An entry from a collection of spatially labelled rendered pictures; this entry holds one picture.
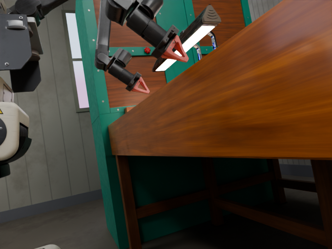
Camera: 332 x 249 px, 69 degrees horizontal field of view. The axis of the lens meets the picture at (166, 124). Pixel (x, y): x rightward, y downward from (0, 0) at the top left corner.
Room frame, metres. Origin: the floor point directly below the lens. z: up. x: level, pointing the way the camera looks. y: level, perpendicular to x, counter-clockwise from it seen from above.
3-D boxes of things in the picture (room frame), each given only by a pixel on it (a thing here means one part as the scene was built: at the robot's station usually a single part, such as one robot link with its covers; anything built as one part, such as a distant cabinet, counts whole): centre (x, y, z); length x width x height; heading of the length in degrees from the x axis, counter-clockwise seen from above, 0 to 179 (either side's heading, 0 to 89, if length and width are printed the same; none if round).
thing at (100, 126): (2.01, -0.13, 0.42); 1.36 x 0.55 x 0.84; 113
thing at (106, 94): (2.01, -0.13, 1.32); 1.36 x 0.55 x 0.95; 113
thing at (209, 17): (1.20, -0.13, 1.08); 0.62 x 0.08 x 0.07; 23
